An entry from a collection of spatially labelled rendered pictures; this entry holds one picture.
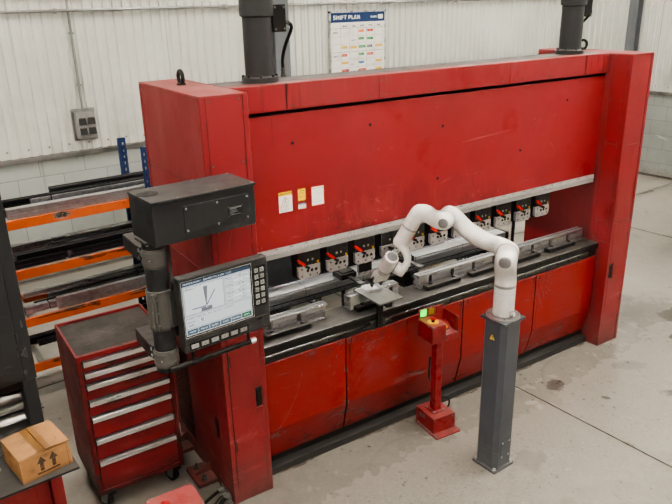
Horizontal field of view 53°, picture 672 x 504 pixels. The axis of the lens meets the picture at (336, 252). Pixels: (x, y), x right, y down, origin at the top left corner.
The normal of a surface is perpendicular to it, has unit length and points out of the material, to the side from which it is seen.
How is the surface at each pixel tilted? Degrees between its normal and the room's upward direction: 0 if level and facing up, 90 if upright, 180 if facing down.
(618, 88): 90
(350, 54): 90
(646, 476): 0
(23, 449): 3
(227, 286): 90
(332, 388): 90
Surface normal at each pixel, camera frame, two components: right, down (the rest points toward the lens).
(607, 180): -0.83, 0.21
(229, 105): 0.55, 0.28
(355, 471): -0.02, -0.94
